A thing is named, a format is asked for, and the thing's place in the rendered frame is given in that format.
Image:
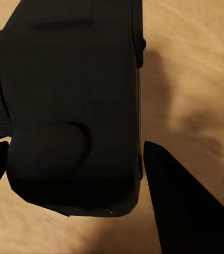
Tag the digital camera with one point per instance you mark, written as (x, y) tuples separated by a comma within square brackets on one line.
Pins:
[(70, 100)]

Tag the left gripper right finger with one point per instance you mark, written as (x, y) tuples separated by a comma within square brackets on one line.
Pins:
[(189, 219)]

